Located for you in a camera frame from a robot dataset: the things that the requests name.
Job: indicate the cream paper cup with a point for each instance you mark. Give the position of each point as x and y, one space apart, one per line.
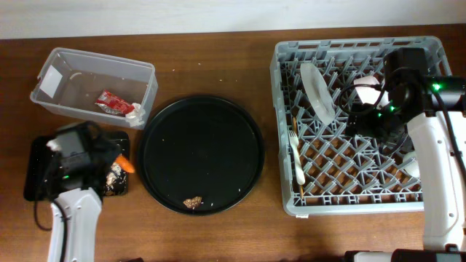
411 165

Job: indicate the orange carrot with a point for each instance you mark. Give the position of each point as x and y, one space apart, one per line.
125 164

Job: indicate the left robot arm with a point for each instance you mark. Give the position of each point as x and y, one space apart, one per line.
74 181

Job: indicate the rice and peanut shells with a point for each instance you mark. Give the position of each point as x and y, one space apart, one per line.
116 181

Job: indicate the clear plastic bin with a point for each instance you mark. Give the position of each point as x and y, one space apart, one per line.
71 81

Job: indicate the white plastic fork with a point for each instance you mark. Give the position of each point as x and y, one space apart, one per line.
294 142

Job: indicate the red snack wrapper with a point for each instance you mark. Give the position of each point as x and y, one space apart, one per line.
113 104

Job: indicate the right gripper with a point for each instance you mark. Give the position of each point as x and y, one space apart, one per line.
359 121

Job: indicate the round black tray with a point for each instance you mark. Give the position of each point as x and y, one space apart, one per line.
201 146

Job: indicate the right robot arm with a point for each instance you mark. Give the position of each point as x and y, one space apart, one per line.
431 111

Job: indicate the pink bowl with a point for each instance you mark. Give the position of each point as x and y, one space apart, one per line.
366 90

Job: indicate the brown food scrap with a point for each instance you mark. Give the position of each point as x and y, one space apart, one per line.
193 203

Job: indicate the grey plate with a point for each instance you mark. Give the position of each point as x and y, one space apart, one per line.
317 93

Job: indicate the white napkin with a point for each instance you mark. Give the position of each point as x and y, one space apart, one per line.
135 114

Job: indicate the black rectangular tray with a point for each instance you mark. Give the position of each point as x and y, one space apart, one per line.
40 157

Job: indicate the grey dishwasher rack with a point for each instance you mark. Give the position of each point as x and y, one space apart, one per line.
344 175

